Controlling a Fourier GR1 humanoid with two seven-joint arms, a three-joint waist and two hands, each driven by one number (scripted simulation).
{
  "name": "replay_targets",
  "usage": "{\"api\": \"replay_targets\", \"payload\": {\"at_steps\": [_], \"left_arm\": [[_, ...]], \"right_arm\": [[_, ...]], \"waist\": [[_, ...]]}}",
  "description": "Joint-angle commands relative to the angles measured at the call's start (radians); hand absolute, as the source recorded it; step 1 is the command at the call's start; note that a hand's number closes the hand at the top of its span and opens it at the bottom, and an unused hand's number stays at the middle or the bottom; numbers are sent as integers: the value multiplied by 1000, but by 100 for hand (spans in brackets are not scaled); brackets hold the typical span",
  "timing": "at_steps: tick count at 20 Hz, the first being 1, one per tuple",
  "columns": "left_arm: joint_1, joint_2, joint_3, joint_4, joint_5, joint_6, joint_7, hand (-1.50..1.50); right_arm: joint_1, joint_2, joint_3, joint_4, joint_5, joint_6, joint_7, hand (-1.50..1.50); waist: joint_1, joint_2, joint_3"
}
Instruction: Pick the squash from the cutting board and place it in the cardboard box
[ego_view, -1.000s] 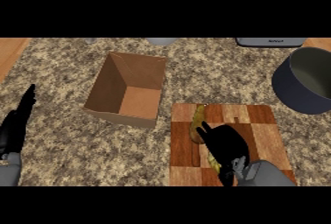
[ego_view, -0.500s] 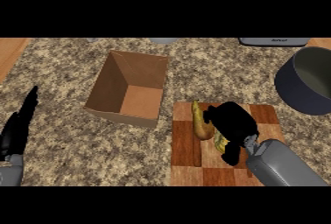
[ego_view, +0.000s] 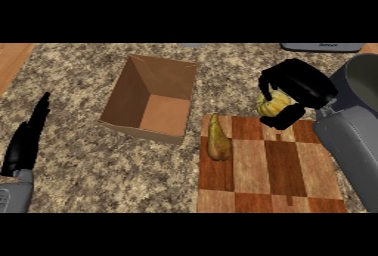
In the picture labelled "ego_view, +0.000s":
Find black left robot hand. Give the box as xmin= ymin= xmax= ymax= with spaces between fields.
xmin=0 ymin=91 xmax=51 ymax=178

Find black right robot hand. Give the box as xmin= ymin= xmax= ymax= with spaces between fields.
xmin=257 ymin=58 xmax=339 ymax=131

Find yellow squash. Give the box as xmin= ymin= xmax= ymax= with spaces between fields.
xmin=255 ymin=89 xmax=298 ymax=118

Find checkered wooden cutting board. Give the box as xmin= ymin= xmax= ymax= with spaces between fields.
xmin=196 ymin=114 xmax=348 ymax=214

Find brown cardboard box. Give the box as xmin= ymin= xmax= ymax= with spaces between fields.
xmin=97 ymin=54 xmax=199 ymax=145

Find grey flat appliance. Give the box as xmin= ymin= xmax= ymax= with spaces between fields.
xmin=279 ymin=42 xmax=366 ymax=53

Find green pear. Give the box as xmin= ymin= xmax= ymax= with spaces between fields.
xmin=206 ymin=113 xmax=233 ymax=162

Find small grey object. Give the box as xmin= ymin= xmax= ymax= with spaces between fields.
xmin=175 ymin=42 xmax=211 ymax=48

